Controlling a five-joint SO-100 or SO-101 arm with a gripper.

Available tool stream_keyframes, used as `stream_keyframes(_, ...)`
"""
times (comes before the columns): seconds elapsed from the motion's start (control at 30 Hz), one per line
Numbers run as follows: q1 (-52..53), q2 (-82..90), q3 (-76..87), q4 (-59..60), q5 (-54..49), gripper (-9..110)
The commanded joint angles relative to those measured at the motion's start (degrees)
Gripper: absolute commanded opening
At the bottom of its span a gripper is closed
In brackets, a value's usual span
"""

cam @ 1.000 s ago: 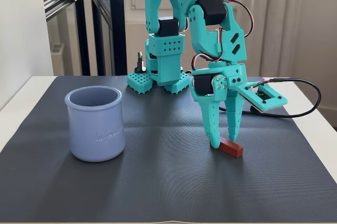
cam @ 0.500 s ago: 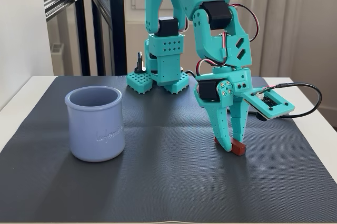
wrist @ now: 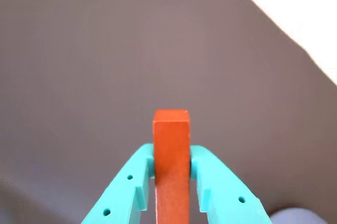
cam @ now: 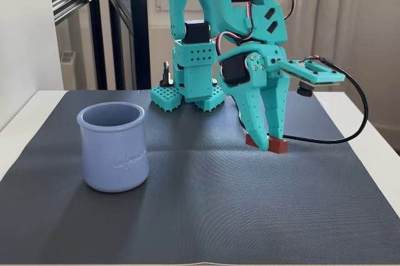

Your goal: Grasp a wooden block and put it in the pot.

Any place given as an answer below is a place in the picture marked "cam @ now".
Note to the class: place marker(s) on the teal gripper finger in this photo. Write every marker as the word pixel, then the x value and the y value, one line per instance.
pixel 251 116
pixel 276 113

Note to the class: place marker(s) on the wrist camera on teal mount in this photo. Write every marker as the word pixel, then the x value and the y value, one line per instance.
pixel 312 74

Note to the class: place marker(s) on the beige curtain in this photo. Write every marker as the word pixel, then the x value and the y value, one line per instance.
pixel 359 28

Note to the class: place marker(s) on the lavender ceramic pot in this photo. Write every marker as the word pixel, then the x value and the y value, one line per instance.
pixel 112 153

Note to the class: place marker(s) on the dark grey woven mat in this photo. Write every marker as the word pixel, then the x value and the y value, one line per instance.
pixel 200 203

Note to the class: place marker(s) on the red-brown wooden block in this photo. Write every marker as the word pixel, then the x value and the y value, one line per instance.
pixel 278 145

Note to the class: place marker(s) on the teal gripper body with servo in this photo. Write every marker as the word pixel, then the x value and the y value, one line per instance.
pixel 262 76

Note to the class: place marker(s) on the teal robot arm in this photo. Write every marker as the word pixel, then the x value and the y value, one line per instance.
pixel 193 57

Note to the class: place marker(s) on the white wall vent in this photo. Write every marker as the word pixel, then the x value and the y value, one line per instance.
pixel 67 57

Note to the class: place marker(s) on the black framed glass door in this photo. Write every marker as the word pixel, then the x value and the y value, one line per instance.
pixel 139 28

